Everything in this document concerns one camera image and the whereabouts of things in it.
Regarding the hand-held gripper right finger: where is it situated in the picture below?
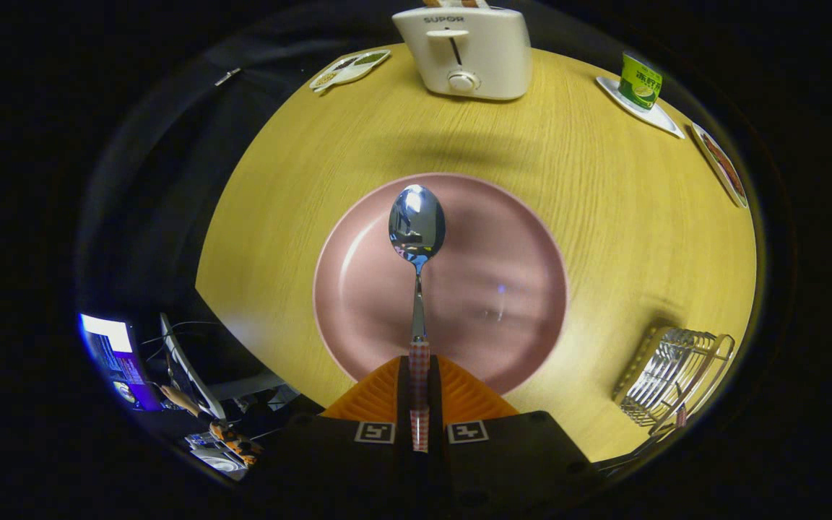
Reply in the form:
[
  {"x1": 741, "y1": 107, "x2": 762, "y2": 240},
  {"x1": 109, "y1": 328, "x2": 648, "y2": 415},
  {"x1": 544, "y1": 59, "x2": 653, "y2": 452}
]
[{"x1": 427, "y1": 354, "x2": 608, "y2": 520}]

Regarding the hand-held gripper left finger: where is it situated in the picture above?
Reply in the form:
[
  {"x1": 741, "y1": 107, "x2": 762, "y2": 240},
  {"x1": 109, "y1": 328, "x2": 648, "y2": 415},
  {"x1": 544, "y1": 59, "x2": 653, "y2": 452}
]
[{"x1": 272, "y1": 354, "x2": 417, "y2": 520}]

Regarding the red checked handle fork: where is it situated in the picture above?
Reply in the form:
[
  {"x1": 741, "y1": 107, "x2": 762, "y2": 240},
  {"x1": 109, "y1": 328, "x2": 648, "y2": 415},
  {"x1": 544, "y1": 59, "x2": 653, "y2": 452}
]
[{"x1": 651, "y1": 401, "x2": 691, "y2": 438}]

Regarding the red checked handle spoon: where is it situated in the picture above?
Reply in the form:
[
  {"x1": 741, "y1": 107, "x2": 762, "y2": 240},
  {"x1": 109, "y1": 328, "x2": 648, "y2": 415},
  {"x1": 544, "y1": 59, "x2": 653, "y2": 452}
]
[{"x1": 388, "y1": 184, "x2": 447, "y2": 452}]

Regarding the orange hand-held gripper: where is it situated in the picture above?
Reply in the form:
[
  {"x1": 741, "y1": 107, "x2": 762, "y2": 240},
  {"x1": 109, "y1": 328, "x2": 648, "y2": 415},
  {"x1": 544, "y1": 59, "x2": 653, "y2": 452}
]
[{"x1": 208, "y1": 421, "x2": 265, "y2": 467}]

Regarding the pink round plate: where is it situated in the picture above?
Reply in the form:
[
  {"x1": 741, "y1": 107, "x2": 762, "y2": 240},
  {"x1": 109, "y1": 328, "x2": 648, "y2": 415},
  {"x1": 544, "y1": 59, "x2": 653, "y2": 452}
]
[{"x1": 313, "y1": 172, "x2": 570, "y2": 397}]

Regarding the white monitor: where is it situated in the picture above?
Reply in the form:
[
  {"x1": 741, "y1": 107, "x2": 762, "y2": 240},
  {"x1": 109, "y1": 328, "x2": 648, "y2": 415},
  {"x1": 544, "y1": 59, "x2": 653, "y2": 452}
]
[{"x1": 158, "y1": 312, "x2": 287, "y2": 420}]

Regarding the lit computer screen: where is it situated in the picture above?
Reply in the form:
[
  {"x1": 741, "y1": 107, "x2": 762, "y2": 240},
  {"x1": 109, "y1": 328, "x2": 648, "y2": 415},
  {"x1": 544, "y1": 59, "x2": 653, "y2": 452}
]
[{"x1": 78, "y1": 312, "x2": 164, "y2": 412}]

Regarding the plate of food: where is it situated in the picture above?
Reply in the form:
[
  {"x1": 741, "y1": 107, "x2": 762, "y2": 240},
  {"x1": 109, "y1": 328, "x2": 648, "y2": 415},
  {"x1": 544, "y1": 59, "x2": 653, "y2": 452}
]
[{"x1": 690, "y1": 121, "x2": 750, "y2": 209}]

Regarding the white square coaster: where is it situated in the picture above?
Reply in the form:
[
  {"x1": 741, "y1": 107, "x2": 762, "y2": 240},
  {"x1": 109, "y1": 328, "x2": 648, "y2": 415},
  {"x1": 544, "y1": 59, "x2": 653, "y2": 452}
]
[{"x1": 596, "y1": 76, "x2": 685, "y2": 139}]

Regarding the white divided snack tray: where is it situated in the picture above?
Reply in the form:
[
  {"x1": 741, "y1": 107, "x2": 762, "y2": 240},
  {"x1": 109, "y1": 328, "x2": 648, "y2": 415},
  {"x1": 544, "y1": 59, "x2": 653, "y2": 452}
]
[{"x1": 308, "y1": 48, "x2": 392, "y2": 95}]

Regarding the green label drink bottle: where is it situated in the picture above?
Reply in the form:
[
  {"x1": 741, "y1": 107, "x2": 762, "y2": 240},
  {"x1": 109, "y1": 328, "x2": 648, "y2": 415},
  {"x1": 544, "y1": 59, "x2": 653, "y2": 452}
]
[{"x1": 617, "y1": 51, "x2": 664, "y2": 111}]

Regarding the white toaster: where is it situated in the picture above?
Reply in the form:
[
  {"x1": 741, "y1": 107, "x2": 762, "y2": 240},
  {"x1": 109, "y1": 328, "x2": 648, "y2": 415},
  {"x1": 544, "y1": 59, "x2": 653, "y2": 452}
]
[{"x1": 391, "y1": 4, "x2": 533, "y2": 101}]

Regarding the metal wire basket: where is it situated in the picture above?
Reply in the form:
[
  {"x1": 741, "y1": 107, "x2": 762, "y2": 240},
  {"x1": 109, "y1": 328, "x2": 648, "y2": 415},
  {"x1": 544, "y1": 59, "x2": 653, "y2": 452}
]
[{"x1": 612, "y1": 325, "x2": 736, "y2": 436}]

